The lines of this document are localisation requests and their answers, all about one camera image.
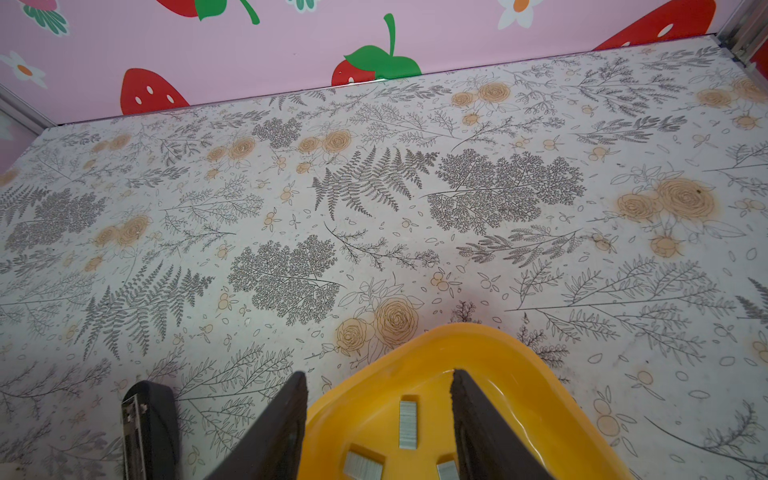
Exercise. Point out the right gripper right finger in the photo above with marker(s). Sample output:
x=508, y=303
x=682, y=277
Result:
x=487, y=447

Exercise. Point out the yellow plastic tray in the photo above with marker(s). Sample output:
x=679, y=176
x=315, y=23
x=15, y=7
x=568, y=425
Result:
x=362, y=413

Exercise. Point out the black stapler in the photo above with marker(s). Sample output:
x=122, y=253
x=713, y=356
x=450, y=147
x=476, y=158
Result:
x=151, y=441

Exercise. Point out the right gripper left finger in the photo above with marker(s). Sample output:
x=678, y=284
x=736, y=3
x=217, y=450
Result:
x=272, y=447

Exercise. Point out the staple strip in tray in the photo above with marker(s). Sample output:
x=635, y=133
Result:
x=408, y=425

